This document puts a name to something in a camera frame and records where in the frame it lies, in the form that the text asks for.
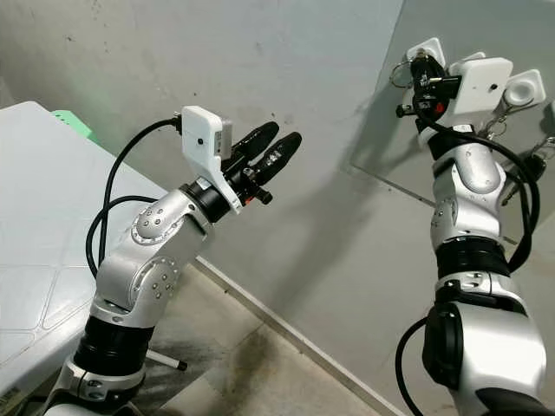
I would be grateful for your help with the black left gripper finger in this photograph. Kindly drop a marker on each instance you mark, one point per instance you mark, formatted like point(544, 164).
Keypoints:
point(279, 156)
point(256, 139)

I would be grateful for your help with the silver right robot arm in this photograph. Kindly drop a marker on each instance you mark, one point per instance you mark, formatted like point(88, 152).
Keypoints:
point(477, 199)

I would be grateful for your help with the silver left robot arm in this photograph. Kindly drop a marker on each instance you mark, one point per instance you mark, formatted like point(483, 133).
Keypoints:
point(147, 260)

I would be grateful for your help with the grey glossy hook board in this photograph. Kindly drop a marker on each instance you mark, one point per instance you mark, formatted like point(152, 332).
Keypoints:
point(390, 156)

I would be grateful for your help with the dark hanging key bunch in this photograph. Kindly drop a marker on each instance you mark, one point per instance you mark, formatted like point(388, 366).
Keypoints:
point(539, 160)

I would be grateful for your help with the light green plastic item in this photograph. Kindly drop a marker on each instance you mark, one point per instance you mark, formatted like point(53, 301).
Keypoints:
point(74, 126)

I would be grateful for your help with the white plastic folding table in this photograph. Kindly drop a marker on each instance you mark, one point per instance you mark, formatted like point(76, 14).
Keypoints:
point(43, 234)

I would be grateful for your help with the white square wall hook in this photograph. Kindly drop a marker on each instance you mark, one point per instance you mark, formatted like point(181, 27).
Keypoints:
point(429, 43)

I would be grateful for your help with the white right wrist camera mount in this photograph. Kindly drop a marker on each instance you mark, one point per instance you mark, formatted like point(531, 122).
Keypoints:
point(481, 82)

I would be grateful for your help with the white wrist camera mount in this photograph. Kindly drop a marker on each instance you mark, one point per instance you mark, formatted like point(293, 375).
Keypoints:
point(201, 139)
point(481, 82)

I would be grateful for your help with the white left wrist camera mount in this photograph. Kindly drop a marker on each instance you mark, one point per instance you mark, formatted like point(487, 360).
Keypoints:
point(201, 139)

